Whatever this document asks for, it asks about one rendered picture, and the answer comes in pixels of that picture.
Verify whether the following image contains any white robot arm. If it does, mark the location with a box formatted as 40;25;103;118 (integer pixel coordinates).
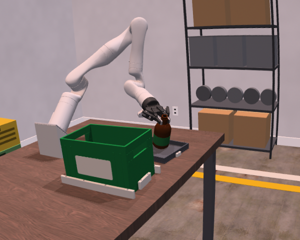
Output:
49;17;153;132

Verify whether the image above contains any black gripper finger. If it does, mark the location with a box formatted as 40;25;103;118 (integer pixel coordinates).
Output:
142;106;163;125
156;105;171;124

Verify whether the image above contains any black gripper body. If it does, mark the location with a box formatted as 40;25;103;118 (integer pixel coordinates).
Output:
142;97;163;116

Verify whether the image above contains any brown bottle with green label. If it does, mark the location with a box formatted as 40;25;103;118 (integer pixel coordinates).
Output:
152;114;172;149

